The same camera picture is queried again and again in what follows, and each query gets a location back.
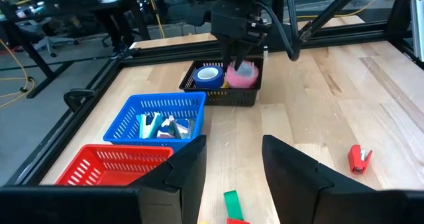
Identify pink tape roll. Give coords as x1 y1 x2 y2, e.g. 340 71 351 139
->
226 60 260 89

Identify red plastic basket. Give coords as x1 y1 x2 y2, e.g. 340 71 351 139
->
55 144 174 187

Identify grey office chair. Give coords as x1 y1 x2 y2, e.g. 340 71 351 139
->
31 17 80 58

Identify blue tape roll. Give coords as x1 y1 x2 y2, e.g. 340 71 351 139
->
193 65 225 89

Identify black desk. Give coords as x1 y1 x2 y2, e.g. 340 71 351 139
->
0 0 152 99

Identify teal staple remover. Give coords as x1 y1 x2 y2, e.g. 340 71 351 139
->
135 111 164 140

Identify yellow extension cord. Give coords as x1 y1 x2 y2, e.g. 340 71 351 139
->
144 0 166 39

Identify yellow floor cable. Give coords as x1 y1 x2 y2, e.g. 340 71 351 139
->
0 39 36 109

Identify silver frame bracket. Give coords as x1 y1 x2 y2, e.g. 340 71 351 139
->
409 0 424 63

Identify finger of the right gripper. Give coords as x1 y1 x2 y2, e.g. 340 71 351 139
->
234 43 254 72
220 36 237 69

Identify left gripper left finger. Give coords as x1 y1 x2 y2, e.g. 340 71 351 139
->
0 135 208 224

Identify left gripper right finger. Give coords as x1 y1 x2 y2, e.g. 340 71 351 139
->
261 134 424 224

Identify blue plastic basket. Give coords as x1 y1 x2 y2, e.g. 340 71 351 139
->
103 91 207 152

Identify small green stapler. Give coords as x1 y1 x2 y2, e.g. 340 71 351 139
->
223 190 245 222

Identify black plastic basket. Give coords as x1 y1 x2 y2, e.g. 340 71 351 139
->
178 56 265 107

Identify person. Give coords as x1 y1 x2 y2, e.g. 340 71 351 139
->
94 5 133 60

